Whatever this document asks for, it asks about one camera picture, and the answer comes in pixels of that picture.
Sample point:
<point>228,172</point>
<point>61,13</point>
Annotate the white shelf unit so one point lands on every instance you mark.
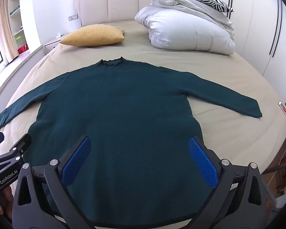
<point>16,21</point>

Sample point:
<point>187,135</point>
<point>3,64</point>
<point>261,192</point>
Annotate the white wardrobe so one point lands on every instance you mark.
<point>257,28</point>

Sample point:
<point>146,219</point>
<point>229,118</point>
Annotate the phone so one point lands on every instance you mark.
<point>284,111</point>

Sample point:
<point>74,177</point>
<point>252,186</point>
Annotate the dark green sweater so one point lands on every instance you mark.
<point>133,112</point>

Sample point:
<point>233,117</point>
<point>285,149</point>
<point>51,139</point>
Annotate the white nightstand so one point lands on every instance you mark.
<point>53,43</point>

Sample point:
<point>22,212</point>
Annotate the beige bed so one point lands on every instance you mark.
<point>157,54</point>

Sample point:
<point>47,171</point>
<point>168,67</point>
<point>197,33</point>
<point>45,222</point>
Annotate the wall socket panel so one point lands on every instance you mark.
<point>73,17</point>

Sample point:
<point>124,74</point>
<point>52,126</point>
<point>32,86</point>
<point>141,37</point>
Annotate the yellow pillow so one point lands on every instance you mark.
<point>93,35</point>

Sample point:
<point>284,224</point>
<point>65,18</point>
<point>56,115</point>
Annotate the beige curtain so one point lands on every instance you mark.
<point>5,28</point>

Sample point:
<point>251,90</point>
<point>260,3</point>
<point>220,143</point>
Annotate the white window ledge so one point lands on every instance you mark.
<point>19,66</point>

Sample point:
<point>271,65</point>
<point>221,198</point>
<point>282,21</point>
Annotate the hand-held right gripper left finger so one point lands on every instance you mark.
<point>76,159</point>

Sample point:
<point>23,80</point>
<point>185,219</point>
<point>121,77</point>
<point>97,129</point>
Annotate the red box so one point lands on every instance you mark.
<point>22,50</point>

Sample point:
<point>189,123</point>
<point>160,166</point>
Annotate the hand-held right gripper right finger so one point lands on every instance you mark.
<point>202,162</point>

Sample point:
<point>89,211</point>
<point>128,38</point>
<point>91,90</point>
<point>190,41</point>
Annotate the cream padded headboard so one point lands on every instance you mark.
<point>95,4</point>

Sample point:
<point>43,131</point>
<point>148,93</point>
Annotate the white duvet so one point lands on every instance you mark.
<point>188,31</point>

